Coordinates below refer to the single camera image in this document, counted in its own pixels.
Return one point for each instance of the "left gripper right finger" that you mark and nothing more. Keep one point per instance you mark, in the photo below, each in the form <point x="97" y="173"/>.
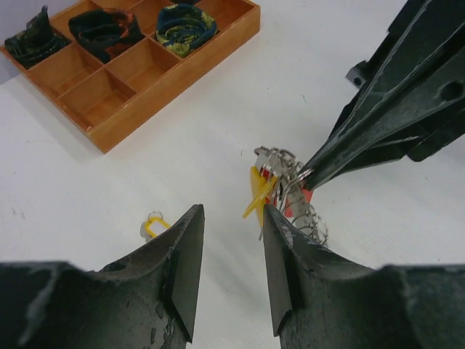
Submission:
<point x="319" y="299"/>

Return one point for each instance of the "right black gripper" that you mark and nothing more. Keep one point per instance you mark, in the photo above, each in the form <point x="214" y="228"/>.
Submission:
<point x="410" y="99"/>

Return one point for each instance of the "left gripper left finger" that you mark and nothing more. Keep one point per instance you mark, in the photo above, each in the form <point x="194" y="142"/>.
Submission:
<point x="147" y="299"/>

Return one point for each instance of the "metal keyring organizer yellow handle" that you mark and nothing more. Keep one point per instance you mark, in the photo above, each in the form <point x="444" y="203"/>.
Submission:
<point x="284" y="161"/>

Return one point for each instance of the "key with solid yellow tag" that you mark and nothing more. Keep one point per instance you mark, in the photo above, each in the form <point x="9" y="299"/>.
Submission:
<point x="263" y="180"/>

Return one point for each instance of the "key with yellow framed tag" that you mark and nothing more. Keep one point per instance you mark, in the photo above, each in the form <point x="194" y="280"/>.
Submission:
<point x="154" y="226"/>

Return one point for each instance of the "red key tag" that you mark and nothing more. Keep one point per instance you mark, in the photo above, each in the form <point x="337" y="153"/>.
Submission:
<point x="291" y="198"/>

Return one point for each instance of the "wooden compartment tray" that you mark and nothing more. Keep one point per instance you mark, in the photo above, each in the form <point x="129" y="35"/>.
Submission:
<point x="108" y="101"/>

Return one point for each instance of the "rolled dark fabric green pattern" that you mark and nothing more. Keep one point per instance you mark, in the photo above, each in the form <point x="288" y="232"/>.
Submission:
<point x="184" y="28"/>

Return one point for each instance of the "rolled dark fabric red pattern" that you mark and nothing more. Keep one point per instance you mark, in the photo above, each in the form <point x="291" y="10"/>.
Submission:
<point x="105" y="33"/>

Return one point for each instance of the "rolled dark fabric far left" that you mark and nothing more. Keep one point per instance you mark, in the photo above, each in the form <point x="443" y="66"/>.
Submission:
<point x="36" y="42"/>

